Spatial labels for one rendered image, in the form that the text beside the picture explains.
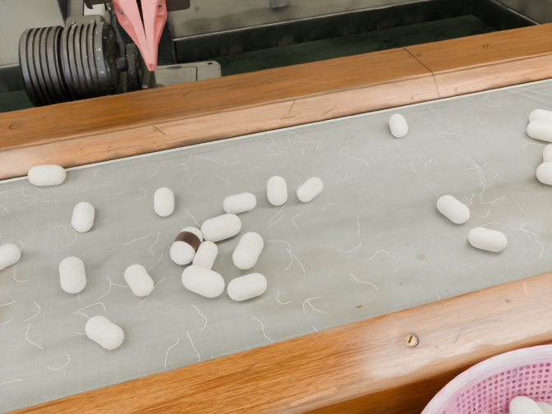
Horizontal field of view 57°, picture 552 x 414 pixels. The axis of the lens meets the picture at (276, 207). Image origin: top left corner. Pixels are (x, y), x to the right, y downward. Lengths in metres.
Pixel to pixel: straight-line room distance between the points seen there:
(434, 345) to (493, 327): 0.05
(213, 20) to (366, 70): 1.95
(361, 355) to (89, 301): 0.23
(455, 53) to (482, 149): 0.19
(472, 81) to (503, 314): 0.39
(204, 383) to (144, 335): 0.08
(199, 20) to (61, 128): 1.99
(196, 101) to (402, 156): 0.25
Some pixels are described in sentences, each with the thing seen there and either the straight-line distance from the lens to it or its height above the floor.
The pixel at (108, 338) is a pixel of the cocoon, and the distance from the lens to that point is 0.40.
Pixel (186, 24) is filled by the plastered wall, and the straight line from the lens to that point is 2.59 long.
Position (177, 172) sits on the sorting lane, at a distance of 0.57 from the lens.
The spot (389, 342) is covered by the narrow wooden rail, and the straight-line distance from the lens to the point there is 0.37.
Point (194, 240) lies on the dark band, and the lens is 0.45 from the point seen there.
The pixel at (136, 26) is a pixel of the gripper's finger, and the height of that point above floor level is 0.90.
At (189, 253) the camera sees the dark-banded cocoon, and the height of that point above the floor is 0.76.
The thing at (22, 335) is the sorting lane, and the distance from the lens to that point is 0.46.
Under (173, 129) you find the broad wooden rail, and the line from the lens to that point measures 0.61.
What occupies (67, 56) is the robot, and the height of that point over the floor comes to 0.77.
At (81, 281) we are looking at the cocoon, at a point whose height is 0.75.
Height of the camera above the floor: 1.07
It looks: 40 degrees down
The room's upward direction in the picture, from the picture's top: 4 degrees counter-clockwise
